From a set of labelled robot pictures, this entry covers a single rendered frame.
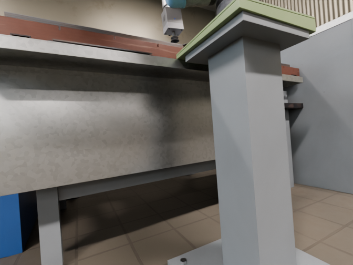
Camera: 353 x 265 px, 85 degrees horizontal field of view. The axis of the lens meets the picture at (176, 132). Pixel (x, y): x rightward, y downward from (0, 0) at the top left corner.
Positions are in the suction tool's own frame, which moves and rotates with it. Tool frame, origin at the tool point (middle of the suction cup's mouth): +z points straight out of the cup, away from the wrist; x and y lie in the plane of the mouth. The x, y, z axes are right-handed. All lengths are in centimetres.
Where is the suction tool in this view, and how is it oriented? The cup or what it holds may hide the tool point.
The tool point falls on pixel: (175, 41)
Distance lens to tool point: 105.6
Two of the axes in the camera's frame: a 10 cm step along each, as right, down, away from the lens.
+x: 3.9, -0.7, -9.2
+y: -9.1, 1.2, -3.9
